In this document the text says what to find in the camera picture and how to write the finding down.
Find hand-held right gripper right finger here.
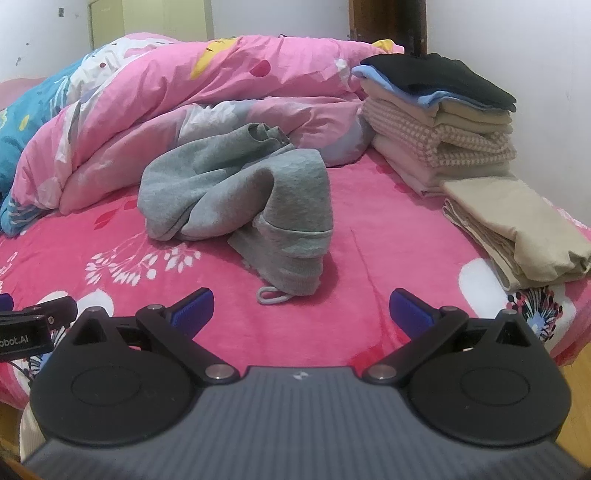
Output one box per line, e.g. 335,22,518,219
362,288,543,384

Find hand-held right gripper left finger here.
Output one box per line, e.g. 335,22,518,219
60,287,236,384

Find stack of folded clothes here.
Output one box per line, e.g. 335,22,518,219
360,53,518,112

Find person's cream knit sweater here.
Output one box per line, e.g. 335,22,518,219
18,406,42,467

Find pink floral blanket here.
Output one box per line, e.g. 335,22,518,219
0,150,591,409

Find beige folded pants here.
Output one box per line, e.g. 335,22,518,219
442,178,591,292

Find checked folded garment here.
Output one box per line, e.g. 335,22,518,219
361,99,517,168

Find beige folded garment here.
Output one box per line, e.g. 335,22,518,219
362,80,514,134

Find pink and blue printed quilt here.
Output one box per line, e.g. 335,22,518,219
0,33,404,238

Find blue folded garment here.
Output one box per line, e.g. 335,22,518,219
352,65,490,112

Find dark wooden door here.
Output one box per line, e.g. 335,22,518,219
348,0,432,58

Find yellow green wardrobe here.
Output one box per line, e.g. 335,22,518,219
88,0,218,51

